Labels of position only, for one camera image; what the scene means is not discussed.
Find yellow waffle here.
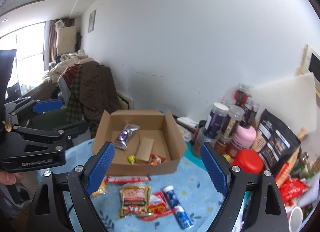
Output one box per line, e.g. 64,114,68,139
91,180,106,197

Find yellow green lollipop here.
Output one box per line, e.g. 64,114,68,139
127,155,136,164

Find small gold cardboard box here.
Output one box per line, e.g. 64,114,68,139
136,137,154,164

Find green cereal snack bag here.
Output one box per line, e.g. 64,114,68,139
117,185,152,219

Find person's left hand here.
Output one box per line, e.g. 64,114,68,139
0,170,26,185

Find plaid garment on chair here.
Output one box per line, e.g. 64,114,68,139
63,64,82,123

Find red foil bag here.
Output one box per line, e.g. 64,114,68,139
279,177,310,203

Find brown jacket on chair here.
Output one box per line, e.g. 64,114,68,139
79,61,121,121

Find red plastic canister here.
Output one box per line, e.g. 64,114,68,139
231,149,264,174

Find purple silver snack packet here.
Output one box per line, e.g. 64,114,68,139
113,123,140,150

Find long red white stick packet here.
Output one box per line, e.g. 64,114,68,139
104,176,151,184

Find yellow green fruit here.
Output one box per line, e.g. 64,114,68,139
222,154,232,163

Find black snack pouch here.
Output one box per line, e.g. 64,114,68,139
251,110,300,176

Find blue floral tablecloth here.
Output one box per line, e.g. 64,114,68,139
91,150,224,231

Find pink canister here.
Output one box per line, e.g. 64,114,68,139
226,126,257,159

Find open brown cardboard box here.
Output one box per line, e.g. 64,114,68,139
92,109,187,176

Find blue tablet tube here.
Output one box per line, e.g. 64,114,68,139
162,185,194,230

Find small red orange snack packet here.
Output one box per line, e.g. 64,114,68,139
149,153,166,165

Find dark label clear jar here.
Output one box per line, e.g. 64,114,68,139
221,105,244,140

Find orange filled plastic jar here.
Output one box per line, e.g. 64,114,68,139
194,126,218,157

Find purple label clear jar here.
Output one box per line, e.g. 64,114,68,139
204,102,229,139

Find white foam board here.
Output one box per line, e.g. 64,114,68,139
252,73,317,134

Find small framed wall picture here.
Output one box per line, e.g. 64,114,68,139
88,10,96,32

